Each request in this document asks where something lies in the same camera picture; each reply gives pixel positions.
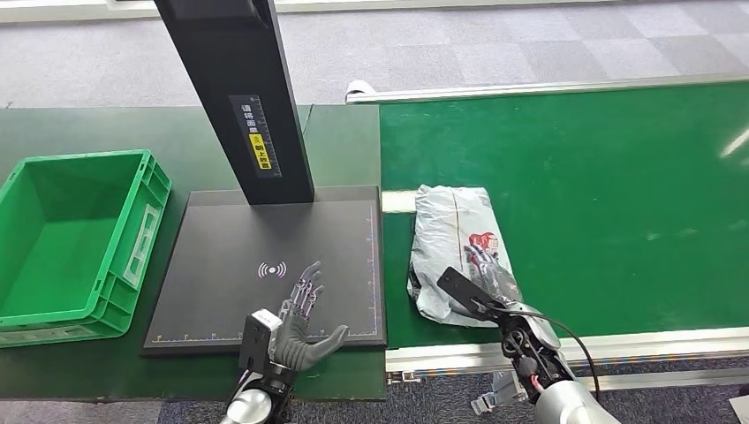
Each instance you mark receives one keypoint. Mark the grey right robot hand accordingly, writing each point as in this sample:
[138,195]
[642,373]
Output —
[497,281]

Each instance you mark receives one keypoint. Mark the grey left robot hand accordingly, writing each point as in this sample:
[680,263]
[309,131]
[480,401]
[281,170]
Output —
[292,348]

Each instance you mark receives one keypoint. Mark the grey mailer package red print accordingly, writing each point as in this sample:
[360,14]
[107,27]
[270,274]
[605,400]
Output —
[444,234]

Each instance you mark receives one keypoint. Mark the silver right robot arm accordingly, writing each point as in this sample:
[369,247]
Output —
[562,404]

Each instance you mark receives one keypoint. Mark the green conveyor belt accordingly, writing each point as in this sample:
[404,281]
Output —
[614,193]

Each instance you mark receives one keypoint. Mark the white conveyor end cap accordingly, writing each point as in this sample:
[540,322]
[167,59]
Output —
[357,89]

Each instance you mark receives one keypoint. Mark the yellow black label sticker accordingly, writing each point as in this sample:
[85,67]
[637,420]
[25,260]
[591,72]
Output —
[256,137]

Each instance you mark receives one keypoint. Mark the green plastic crate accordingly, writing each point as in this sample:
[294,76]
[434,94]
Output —
[58,234]

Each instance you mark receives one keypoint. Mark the pale grey board corner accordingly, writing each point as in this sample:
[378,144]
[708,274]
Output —
[740,409]

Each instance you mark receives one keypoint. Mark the black scanner column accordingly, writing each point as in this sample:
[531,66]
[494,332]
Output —
[234,58]

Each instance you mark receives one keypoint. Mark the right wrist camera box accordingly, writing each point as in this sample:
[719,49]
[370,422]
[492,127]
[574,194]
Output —
[465,292]

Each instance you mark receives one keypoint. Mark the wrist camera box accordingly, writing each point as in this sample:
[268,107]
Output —
[465,292]
[257,339]

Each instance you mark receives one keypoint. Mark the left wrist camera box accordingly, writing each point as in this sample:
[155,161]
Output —
[257,339]

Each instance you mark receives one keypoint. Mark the metal conveyor bracket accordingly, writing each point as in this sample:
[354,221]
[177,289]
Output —
[497,395]

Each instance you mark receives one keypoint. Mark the black scanner base plate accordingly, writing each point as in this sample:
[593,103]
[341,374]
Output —
[222,257]

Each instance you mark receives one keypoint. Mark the aluminium conveyor rail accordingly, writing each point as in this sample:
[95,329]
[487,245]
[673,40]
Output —
[673,342]
[526,89]

